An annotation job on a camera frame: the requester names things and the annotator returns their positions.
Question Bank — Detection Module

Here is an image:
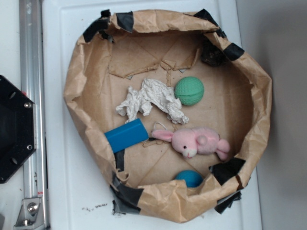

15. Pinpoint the blue rectangular block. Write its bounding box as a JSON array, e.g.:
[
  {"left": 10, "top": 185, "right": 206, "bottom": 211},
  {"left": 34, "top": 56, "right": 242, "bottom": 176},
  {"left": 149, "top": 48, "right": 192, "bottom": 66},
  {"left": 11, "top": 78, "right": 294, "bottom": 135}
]
[{"left": 105, "top": 118, "right": 149, "bottom": 153}]

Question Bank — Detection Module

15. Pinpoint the crumpled white paper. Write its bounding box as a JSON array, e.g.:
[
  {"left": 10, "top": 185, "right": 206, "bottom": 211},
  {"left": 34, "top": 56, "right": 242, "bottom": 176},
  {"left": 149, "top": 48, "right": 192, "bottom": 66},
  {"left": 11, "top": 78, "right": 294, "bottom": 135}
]
[{"left": 115, "top": 79, "right": 189, "bottom": 124}]

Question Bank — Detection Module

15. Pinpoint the brown paper bag bin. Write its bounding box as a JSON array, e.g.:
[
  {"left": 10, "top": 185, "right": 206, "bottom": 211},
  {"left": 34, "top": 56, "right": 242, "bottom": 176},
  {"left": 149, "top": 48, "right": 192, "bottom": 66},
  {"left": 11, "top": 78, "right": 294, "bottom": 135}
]
[{"left": 64, "top": 10, "right": 272, "bottom": 223}]

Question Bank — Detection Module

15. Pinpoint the green dimpled ball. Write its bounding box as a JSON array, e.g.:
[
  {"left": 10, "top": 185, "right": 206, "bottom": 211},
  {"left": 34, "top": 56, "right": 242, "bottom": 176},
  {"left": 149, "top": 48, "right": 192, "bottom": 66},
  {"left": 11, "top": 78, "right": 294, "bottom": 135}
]
[{"left": 175, "top": 76, "right": 204, "bottom": 106}]

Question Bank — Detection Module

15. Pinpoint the pink plush bunny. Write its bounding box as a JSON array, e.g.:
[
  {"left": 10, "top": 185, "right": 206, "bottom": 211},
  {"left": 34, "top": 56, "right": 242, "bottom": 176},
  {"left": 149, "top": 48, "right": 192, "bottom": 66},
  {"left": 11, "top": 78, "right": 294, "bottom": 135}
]
[{"left": 152, "top": 127, "right": 230, "bottom": 161}]

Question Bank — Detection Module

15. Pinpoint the blue ball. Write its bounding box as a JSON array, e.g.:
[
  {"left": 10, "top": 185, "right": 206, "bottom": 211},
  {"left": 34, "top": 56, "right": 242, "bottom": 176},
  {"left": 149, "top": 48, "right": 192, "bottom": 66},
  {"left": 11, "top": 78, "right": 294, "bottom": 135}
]
[{"left": 175, "top": 170, "right": 203, "bottom": 188}]

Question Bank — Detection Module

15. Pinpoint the dark brown rock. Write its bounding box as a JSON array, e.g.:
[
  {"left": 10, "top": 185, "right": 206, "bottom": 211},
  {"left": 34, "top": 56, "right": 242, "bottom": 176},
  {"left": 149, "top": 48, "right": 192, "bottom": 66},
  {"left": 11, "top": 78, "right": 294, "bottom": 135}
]
[{"left": 201, "top": 43, "right": 226, "bottom": 67}]

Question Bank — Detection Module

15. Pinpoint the aluminium extrusion rail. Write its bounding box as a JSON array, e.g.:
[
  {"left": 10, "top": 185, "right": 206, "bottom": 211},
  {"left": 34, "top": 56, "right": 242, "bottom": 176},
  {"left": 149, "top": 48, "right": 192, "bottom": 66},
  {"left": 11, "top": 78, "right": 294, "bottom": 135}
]
[{"left": 19, "top": 0, "right": 50, "bottom": 230}]

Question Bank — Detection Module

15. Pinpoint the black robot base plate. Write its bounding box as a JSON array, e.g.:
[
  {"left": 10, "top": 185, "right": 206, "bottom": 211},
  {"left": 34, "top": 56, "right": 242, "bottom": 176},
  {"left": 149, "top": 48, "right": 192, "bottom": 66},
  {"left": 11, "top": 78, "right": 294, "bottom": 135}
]
[{"left": 0, "top": 75, "right": 36, "bottom": 184}]

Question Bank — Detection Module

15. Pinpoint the metal corner bracket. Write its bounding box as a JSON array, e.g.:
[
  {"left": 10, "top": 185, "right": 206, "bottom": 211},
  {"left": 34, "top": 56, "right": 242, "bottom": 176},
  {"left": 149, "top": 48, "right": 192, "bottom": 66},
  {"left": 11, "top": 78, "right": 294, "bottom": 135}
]
[{"left": 13, "top": 197, "right": 45, "bottom": 230}]

